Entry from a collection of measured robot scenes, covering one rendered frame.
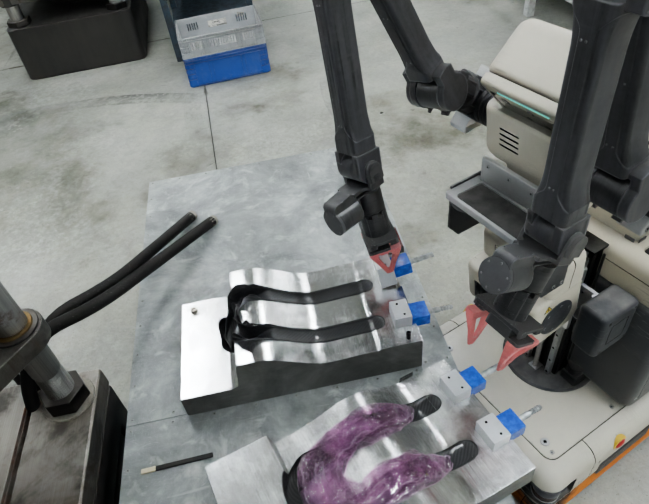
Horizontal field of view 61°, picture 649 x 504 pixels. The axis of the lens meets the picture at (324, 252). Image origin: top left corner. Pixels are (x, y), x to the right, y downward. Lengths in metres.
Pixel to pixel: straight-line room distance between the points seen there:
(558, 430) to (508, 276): 1.01
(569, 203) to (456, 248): 1.81
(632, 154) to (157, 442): 0.99
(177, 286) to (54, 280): 1.56
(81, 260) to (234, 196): 1.45
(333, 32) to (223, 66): 3.28
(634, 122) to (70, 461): 1.16
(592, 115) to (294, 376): 0.72
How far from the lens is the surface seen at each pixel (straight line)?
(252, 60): 4.25
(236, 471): 1.01
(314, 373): 1.15
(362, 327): 1.17
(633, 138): 0.89
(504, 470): 1.06
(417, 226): 2.72
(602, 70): 0.74
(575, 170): 0.80
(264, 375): 1.13
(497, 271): 0.84
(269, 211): 1.62
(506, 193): 1.23
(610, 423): 1.84
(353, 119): 1.02
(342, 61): 0.99
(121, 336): 2.55
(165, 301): 1.45
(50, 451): 1.33
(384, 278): 1.21
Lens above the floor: 1.80
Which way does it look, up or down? 43 degrees down
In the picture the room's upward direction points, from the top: 8 degrees counter-clockwise
